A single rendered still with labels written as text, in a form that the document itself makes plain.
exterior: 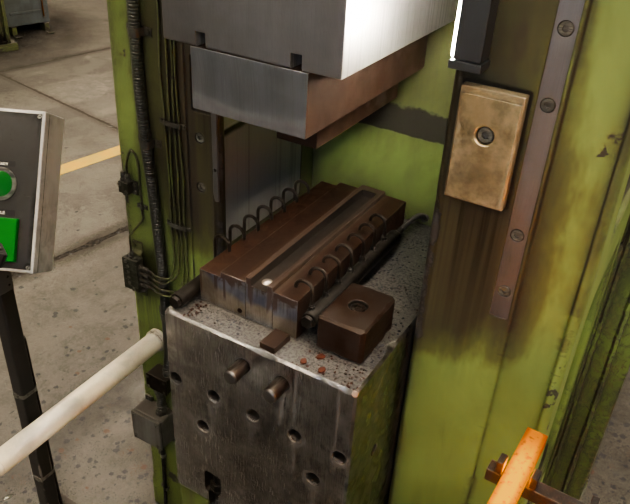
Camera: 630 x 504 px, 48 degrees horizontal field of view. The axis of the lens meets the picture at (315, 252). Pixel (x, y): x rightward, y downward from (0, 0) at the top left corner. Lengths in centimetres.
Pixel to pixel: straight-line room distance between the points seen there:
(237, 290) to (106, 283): 180
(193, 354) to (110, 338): 143
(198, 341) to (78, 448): 113
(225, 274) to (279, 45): 42
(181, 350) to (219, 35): 55
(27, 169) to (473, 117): 75
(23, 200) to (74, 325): 150
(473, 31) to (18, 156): 78
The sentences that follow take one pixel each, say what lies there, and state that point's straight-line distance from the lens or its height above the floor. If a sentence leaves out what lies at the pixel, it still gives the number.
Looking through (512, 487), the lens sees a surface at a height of 95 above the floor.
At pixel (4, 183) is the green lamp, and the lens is 133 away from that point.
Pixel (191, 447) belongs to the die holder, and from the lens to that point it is 145.
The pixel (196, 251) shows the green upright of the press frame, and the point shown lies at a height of 90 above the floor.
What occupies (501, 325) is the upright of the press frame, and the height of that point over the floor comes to 98.
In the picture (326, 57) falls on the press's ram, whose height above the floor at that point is 139.
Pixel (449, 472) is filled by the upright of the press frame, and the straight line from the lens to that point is 141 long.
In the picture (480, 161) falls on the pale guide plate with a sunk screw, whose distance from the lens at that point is 103.
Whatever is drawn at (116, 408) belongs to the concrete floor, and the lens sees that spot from 241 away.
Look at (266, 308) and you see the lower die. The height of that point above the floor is 95.
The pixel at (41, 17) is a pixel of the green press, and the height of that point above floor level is 11.
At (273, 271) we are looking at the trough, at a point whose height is 99.
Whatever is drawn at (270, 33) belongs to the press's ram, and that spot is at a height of 141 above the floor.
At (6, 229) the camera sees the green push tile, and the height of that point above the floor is 103.
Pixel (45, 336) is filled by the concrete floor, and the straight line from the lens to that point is 275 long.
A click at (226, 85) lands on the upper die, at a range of 105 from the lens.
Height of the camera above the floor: 166
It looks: 32 degrees down
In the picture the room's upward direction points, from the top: 3 degrees clockwise
